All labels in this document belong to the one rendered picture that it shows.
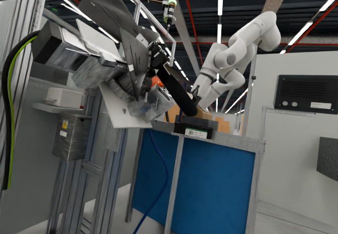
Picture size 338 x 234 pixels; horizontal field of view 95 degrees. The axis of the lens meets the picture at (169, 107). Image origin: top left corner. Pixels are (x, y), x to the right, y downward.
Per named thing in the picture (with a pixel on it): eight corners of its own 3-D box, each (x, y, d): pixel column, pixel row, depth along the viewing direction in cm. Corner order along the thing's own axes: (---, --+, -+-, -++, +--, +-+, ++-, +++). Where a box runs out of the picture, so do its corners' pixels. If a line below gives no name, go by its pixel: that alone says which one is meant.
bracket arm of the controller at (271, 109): (261, 110, 91) (262, 105, 91) (261, 111, 94) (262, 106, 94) (315, 117, 79) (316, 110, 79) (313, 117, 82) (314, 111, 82)
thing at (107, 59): (100, 65, 54) (95, 56, 54) (112, 67, 60) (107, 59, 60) (105, 60, 53) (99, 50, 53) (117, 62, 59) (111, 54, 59)
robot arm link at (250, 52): (227, 87, 132) (214, 74, 137) (236, 80, 137) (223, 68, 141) (266, 37, 88) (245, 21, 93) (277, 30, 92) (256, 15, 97)
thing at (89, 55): (135, 69, 75) (65, 55, 42) (132, 66, 75) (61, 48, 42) (138, 67, 74) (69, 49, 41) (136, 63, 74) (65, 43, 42)
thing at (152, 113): (145, 124, 81) (138, 112, 81) (151, 121, 87) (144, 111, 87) (157, 115, 78) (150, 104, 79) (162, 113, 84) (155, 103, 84)
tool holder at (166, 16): (160, 14, 84) (163, -3, 85) (159, 22, 91) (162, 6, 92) (176, 18, 85) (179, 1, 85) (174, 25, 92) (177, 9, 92)
